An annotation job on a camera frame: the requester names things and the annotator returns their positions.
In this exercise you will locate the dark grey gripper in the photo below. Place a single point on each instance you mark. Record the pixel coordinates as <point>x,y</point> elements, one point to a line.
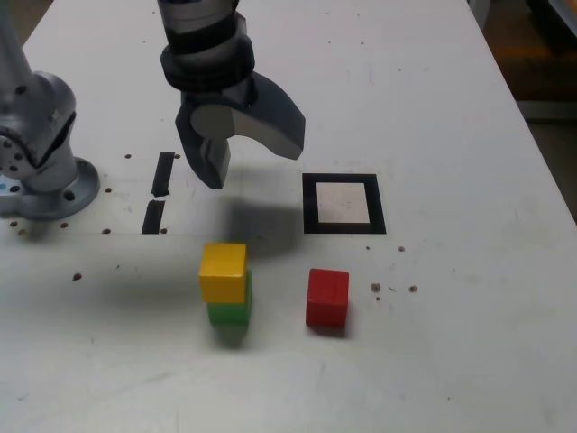
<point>234,92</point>

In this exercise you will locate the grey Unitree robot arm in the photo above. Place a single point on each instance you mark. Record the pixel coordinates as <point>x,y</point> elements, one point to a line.
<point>40,113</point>

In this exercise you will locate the yellow cube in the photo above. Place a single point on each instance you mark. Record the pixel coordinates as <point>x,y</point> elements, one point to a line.
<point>223,275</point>

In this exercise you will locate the black tape strip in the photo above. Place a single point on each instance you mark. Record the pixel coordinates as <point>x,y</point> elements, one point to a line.
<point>163,173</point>

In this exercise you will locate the black tape square outline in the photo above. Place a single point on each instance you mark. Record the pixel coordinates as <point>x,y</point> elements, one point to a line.
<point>311,203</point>

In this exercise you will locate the green cube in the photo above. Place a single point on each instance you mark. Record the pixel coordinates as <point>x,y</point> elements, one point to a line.
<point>227,313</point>

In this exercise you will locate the red cube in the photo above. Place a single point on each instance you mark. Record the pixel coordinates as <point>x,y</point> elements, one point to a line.
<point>326,297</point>

